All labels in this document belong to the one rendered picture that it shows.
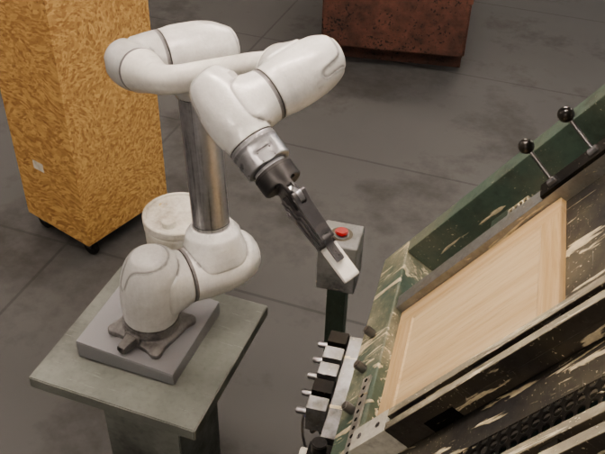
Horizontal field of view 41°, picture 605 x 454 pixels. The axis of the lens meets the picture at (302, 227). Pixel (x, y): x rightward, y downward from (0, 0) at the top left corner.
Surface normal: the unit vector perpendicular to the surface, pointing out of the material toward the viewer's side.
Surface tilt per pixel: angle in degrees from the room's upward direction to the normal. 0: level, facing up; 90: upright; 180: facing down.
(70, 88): 90
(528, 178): 90
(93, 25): 90
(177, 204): 0
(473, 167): 0
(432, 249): 90
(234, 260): 77
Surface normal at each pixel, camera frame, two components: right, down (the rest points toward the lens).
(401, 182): 0.02, -0.78
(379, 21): -0.17, 0.61
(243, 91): 0.18, -0.38
